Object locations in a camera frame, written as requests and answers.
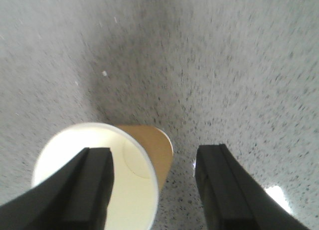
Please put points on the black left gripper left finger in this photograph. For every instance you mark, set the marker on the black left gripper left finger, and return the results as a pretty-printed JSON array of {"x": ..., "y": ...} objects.
[{"x": 76, "y": 197}]

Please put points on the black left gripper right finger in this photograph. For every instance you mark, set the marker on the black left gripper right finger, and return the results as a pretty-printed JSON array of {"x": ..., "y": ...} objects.
[{"x": 232, "y": 199}]

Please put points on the brown paper cup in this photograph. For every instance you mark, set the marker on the brown paper cup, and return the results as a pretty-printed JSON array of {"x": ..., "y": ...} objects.
[{"x": 142, "y": 157}]

